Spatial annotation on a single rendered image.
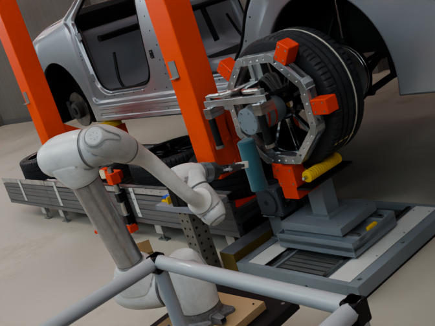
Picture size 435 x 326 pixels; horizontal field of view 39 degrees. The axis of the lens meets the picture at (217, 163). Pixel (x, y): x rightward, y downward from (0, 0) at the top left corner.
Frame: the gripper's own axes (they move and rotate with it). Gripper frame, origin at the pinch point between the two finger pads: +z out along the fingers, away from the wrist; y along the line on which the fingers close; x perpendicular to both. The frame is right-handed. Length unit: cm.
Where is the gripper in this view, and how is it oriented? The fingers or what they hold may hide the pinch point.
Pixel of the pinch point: (241, 165)
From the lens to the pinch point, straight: 269.0
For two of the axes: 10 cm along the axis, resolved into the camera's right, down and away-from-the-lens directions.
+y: -6.9, 0.2, 7.2
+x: 1.1, 9.9, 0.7
